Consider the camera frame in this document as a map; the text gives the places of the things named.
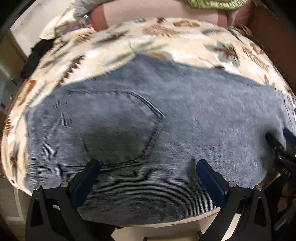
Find cream white pillow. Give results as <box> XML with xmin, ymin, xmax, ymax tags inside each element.
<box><xmin>38</xmin><ymin>5</ymin><xmax>93</xmax><ymax>40</ymax></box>

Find black cloth on sofa edge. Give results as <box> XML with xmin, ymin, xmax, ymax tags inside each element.
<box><xmin>20</xmin><ymin>39</ymin><xmax>55</xmax><ymax>79</ymax></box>

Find pink sofa armrest cushion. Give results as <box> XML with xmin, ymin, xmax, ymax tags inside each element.
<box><xmin>90</xmin><ymin>0</ymin><xmax>228</xmax><ymax>31</ymax></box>

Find grey quilted pillow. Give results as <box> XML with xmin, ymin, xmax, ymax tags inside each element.
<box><xmin>73</xmin><ymin>0</ymin><xmax>112</xmax><ymax>18</ymax></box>

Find brown sofa backrest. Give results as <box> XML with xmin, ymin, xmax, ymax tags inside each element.
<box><xmin>228</xmin><ymin>1</ymin><xmax>295</xmax><ymax>91</ymax></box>

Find green patterned quilt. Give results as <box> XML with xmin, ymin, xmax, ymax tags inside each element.
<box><xmin>186</xmin><ymin>0</ymin><xmax>248</xmax><ymax>11</ymax></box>

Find blue denim jeans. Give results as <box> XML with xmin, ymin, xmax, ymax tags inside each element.
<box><xmin>25</xmin><ymin>55</ymin><xmax>295</xmax><ymax>226</ymax></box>

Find leaf-patterned cream blanket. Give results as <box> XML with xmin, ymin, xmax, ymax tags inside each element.
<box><xmin>1</xmin><ymin>18</ymin><xmax>295</xmax><ymax>194</ymax></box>

